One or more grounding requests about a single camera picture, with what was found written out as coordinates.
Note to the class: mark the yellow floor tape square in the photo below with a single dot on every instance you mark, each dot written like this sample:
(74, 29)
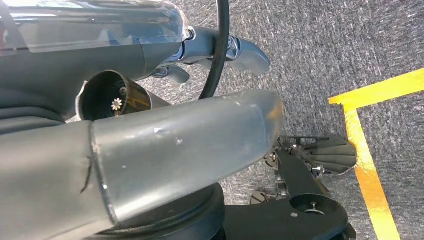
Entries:
(364, 172)

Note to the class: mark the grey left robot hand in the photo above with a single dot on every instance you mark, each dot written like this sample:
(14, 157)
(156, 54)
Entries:
(82, 66)

